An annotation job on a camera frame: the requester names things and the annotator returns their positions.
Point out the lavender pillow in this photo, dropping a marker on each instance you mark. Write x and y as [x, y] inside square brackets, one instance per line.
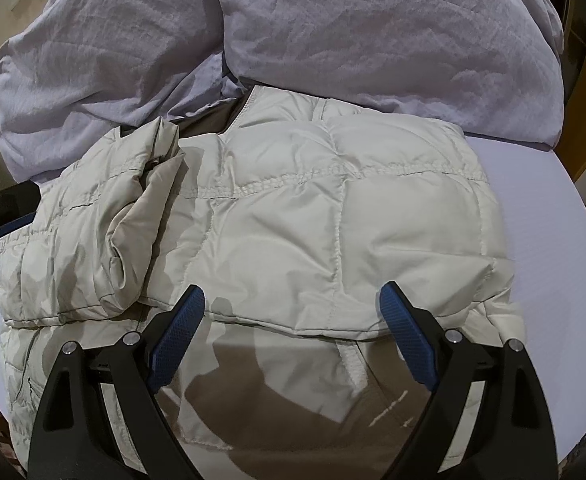
[373, 35]
[98, 50]

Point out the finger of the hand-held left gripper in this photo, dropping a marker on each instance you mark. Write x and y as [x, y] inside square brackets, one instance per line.
[8, 205]

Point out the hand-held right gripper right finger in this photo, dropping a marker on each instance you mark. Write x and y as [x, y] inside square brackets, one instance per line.
[403, 327]

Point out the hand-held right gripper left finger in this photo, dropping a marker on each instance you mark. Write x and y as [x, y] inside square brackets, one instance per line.
[180, 327]

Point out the cream puffer jacket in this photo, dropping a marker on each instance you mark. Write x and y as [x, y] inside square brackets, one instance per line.
[298, 230]

